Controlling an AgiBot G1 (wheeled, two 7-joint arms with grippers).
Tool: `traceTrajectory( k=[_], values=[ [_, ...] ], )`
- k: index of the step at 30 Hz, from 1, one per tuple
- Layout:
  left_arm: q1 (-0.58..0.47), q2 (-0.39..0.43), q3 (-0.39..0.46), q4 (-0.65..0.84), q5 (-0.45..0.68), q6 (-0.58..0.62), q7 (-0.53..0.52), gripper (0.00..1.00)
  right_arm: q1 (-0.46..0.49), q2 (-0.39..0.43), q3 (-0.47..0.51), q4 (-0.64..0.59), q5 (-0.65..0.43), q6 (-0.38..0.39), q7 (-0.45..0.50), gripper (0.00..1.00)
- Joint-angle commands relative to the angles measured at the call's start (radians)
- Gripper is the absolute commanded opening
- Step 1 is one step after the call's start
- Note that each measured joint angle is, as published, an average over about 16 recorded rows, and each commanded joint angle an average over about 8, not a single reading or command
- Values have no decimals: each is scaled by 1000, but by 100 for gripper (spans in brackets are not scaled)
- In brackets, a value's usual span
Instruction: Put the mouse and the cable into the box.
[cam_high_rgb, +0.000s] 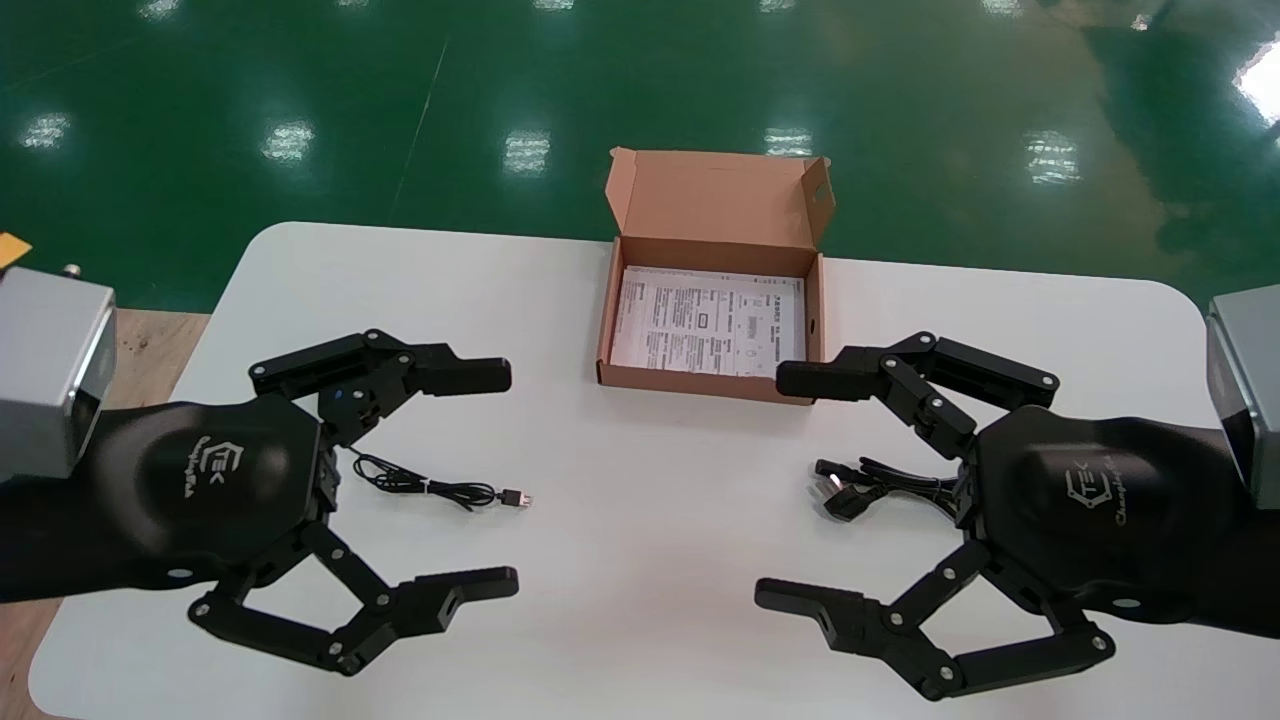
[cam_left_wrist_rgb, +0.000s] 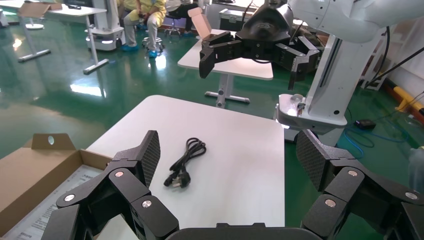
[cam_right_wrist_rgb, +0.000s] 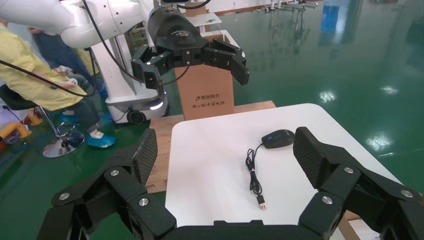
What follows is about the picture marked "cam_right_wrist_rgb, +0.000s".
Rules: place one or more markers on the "orange plastic toy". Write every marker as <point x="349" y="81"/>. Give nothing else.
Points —
<point x="34" y="118"/>

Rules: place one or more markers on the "black computer mouse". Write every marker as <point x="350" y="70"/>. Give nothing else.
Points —
<point x="277" y="138"/>

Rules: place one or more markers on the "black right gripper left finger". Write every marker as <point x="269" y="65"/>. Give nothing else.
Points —
<point x="99" y="205"/>

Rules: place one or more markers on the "person in dark blue clothes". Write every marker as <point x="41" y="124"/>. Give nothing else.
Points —
<point x="56" y="49"/>

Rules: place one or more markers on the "white handheld controller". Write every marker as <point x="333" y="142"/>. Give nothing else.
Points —
<point x="73" y="82"/>

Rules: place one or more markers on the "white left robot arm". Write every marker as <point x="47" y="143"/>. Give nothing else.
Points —
<point x="66" y="20"/>

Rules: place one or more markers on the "black stool with chrome base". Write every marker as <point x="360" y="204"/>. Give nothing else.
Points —
<point x="63" y="144"/>

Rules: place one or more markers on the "blue shoe cover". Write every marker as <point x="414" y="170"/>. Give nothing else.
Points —
<point x="68" y="118"/>
<point x="101" y="141"/>

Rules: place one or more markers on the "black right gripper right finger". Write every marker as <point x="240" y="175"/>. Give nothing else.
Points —
<point x="364" y="198"/>

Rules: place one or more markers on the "metal equipment rack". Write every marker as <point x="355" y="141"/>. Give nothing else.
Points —
<point x="291" y="5"/>

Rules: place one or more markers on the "white side table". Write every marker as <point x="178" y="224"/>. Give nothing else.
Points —
<point x="205" y="20"/>

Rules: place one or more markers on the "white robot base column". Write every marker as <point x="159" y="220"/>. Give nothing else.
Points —
<point x="126" y="86"/>

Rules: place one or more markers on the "tall printed cardboard box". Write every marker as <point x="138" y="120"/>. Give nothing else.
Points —
<point x="205" y="89"/>

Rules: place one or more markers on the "seated person in yellow coat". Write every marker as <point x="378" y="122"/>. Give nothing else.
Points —
<point x="26" y="76"/>

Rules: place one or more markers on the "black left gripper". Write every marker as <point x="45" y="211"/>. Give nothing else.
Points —
<point x="175" y="36"/>

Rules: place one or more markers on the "yellow plastic toy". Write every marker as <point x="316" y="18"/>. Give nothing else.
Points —
<point x="16" y="129"/>

